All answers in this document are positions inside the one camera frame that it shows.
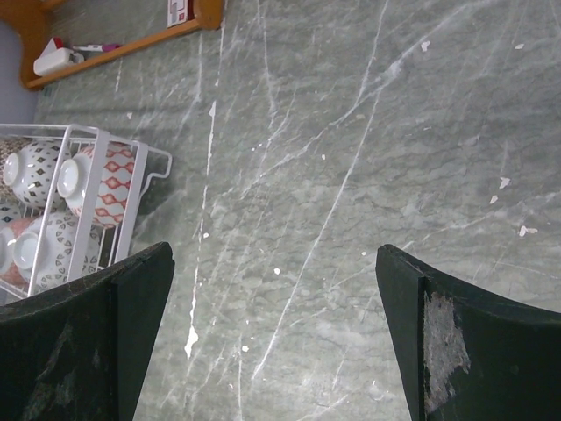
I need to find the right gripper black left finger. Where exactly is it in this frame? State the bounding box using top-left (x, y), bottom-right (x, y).
top-left (1, 242), bottom-right (174, 420)

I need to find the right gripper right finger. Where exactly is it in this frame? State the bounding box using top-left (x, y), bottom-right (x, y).
top-left (376, 245), bottom-right (560, 420)

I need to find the black and white leaf bowl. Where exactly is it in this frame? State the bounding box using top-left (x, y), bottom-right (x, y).
top-left (1, 217), bottom-right (39, 290)

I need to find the red striped bowl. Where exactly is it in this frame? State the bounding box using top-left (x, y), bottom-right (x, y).
top-left (12, 211), bottom-right (103, 292)

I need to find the light blue patterned bowl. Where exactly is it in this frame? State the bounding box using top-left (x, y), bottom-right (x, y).
top-left (0, 201), bottom-right (22, 226)

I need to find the dark blue patterned bowl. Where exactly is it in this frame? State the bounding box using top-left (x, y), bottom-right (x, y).
top-left (57, 142), bottom-right (134, 229)

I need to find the red circle patterned bowl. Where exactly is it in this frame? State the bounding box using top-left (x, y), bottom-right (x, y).
top-left (3, 140), bottom-right (71, 211)

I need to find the brown patterned bowl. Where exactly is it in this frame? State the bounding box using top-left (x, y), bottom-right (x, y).
top-left (0, 135), bottom-right (32, 202)

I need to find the wooden shelf rack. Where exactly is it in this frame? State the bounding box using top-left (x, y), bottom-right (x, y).
top-left (0, 0), bottom-right (225, 91)

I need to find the white soap bar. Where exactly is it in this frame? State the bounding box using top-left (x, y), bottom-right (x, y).
top-left (33, 47), bottom-right (85, 76)

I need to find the red and white flat box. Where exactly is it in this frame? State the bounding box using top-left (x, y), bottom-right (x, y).
top-left (40, 37), bottom-right (64, 57)

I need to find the red and white card box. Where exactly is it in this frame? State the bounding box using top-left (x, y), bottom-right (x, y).
top-left (167, 0), bottom-right (195, 28)

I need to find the white wire dish rack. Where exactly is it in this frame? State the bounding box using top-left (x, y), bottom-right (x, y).
top-left (1, 124), bottom-right (173, 299)

